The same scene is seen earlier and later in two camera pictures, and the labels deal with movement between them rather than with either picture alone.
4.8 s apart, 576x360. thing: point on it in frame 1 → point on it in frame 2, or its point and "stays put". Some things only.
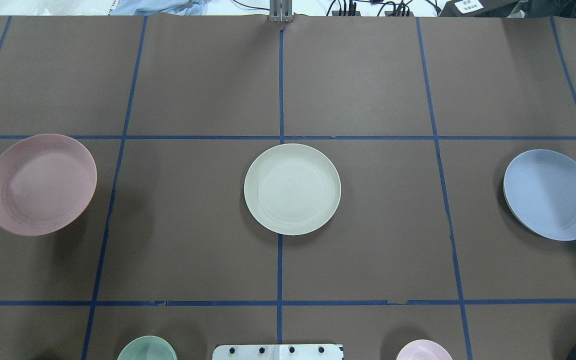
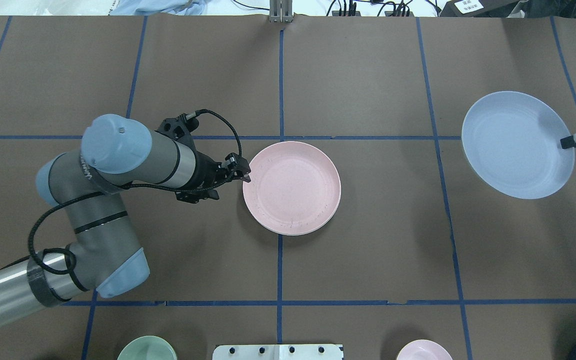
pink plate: x=43 y=182 → x=294 y=190
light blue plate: x=551 y=195 → x=512 y=142
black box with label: x=478 y=8 stays put
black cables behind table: x=399 y=8 stays put
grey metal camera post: x=281 y=11 stays put
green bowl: x=148 y=348 stays put
